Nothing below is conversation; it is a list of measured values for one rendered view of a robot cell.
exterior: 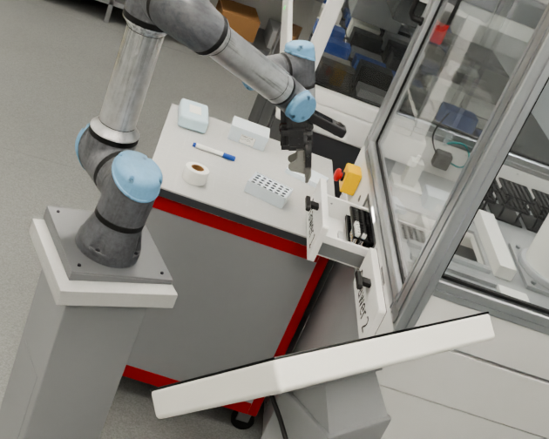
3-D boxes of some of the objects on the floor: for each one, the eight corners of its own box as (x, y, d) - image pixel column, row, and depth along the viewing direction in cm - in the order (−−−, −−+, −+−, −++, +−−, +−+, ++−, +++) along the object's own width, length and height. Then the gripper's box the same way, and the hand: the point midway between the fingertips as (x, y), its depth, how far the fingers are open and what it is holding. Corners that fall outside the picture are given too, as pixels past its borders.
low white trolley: (73, 387, 286) (144, 181, 252) (110, 283, 341) (172, 102, 307) (248, 441, 294) (339, 247, 261) (256, 330, 349) (332, 159, 316)
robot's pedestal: (-18, 536, 228) (57, 293, 195) (-38, 447, 250) (27, 215, 216) (96, 523, 244) (183, 297, 211) (68, 441, 266) (144, 224, 232)
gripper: (280, 96, 237) (281, 172, 246) (281, 110, 227) (281, 189, 236) (313, 95, 237) (313, 172, 246) (315, 109, 227) (315, 188, 236)
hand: (308, 175), depth 240 cm, fingers open, 3 cm apart
